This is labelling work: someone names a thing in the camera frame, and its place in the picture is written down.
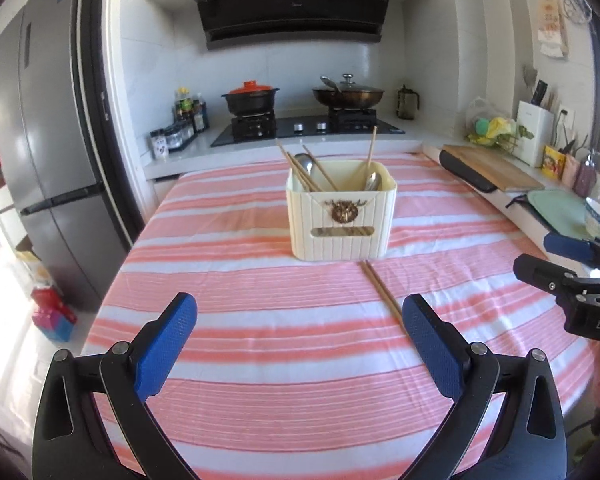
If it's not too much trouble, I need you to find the black pot with orange lid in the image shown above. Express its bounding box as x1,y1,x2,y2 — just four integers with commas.
221,80,281,116

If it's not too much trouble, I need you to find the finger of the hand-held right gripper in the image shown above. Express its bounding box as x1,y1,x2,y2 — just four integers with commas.
513,254,588,293
543,232,600,273

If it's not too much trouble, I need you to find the dark sauce bottle yellow cap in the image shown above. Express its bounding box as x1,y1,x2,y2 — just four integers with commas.
174,87,194,133

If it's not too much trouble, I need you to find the soap dispenser bottle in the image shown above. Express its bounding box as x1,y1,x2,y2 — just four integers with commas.
574,149,598,197

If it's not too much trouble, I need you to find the dark wok with glass lid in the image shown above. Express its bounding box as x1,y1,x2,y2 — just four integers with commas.
311,73,386,110

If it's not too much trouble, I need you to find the hanging wire rack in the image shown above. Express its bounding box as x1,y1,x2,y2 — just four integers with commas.
557,0,593,26

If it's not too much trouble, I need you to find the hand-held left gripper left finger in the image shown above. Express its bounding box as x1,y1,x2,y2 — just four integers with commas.
32,292,198,480

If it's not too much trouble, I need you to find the rack of spice jars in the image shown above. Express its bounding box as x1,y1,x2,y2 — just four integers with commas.
164,120,196,151

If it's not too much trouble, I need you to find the pink white striped tablecloth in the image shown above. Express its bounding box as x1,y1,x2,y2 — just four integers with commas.
82,152,598,480

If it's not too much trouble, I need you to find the grey refrigerator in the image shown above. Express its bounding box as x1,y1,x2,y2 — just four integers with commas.
0,0,146,311

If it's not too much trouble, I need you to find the spice jar with white label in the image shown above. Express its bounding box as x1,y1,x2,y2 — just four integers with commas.
149,129,170,160

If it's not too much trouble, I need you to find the yellow snack packet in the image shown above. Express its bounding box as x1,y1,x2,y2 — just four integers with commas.
542,145,567,178

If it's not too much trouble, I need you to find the white knife block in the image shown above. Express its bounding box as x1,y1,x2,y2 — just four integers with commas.
516,80,555,168

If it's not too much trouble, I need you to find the cream ribbed utensil holder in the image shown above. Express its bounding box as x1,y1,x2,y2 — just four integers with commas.
286,160,398,262

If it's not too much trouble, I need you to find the black range hood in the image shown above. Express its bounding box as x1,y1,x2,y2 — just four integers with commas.
187,0,405,52

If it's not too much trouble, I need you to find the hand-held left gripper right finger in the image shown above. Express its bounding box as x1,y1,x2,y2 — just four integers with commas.
402,294,568,480

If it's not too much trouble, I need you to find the glass french press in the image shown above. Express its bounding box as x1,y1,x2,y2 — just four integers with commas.
396,85,420,121

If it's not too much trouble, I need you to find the black gas stove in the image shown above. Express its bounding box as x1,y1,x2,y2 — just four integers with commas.
211,110,406,148

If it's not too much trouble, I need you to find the wooden cutting board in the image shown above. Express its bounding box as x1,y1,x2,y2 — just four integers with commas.
441,144,546,192

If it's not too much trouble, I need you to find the plastic bag with yellow contents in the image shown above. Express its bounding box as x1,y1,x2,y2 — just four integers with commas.
466,97,535,148

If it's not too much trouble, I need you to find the black padded rest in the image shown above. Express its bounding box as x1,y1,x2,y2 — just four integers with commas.
439,150,498,194

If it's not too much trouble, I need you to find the red and blue box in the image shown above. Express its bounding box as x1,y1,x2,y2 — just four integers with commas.
31,285,78,343

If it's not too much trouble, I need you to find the pink cup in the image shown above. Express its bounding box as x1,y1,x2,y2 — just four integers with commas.
562,152,581,186

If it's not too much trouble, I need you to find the wall calendar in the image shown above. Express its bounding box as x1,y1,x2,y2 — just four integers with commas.
536,0,571,58

